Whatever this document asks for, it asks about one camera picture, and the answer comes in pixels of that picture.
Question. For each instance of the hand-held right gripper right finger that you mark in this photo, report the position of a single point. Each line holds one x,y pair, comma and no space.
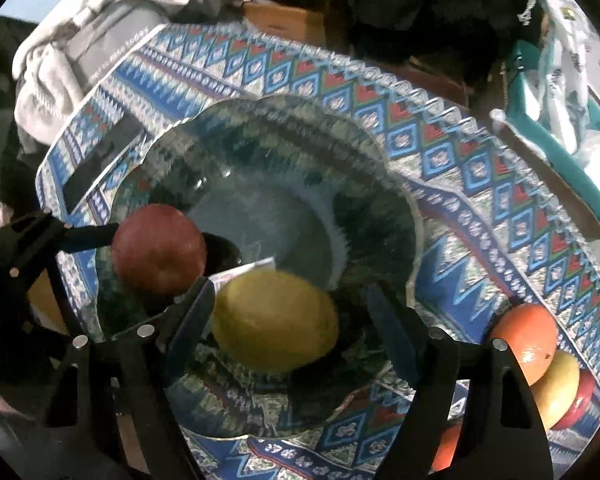
392,332

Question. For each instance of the white printed plastic bag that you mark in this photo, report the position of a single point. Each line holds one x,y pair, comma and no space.
575,60

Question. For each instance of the yellow-red apple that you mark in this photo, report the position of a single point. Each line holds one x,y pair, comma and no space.
557,385

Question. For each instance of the orange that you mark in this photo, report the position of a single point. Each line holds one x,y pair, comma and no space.
447,447
525,335

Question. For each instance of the clear glass bowl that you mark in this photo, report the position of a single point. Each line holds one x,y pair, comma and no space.
280,200

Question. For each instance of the yellow lemon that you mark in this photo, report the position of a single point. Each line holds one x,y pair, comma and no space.
275,320

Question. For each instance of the black fleece jacket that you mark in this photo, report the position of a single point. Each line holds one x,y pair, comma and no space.
405,10

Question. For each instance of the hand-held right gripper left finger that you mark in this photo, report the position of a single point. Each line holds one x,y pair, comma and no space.
190,330

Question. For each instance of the dark cloth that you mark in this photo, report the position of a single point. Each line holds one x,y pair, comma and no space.
0,110

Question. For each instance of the red apple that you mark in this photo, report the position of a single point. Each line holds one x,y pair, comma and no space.
155,250
582,400

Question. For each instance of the wooden box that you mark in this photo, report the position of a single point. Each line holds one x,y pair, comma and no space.
285,22

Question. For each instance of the grey hooded sweatshirt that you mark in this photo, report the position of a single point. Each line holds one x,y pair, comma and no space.
80,35

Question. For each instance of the teal box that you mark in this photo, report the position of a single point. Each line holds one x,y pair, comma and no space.
530,105

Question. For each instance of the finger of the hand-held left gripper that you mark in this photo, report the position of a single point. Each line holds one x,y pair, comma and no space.
87,237
222,252

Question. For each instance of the blue patterned tablecloth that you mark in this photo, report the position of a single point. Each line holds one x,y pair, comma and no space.
480,210

